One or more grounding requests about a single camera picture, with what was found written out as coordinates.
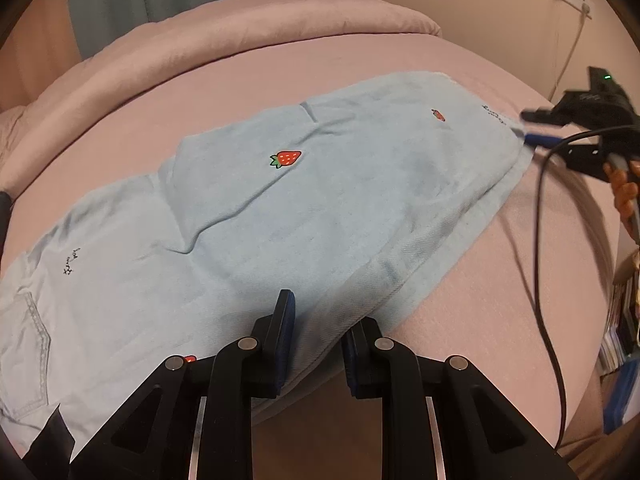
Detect pink bed sheet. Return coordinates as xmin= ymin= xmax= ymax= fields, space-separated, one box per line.
xmin=0 ymin=30 xmax=626 ymax=480

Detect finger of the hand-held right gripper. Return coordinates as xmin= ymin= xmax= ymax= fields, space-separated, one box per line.
xmin=520 ymin=107 xmax=568 ymax=126
xmin=522 ymin=132 xmax=608 ymax=178

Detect blue box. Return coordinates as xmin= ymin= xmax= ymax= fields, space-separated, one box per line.
xmin=602 ymin=360 xmax=640 ymax=435

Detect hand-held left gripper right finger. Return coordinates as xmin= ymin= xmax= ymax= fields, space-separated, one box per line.
xmin=341 ymin=317 xmax=566 ymax=480

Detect stack of books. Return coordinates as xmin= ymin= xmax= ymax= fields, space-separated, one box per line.
xmin=597 ymin=250 xmax=640 ymax=376

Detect white cable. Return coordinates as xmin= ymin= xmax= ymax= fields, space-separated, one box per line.
xmin=549 ymin=6 xmax=590 ymax=101

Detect pink curtain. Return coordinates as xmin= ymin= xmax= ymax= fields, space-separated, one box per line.
xmin=7 ymin=0 xmax=81 ymax=108

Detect light blue strawberry denim pants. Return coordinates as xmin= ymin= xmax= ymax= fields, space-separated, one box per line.
xmin=0 ymin=70 xmax=533 ymax=461

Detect black cable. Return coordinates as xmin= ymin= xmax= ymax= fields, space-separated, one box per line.
xmin=533 ymin=126 xmax=640 ymax=455

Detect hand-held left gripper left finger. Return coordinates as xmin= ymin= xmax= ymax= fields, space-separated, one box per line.
xmin=70 ymin=289 xmax=297 ymax=480

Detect pink duvet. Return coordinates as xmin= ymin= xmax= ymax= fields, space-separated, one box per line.
xmin=0 ymin=0 xmax=443 ymax=201

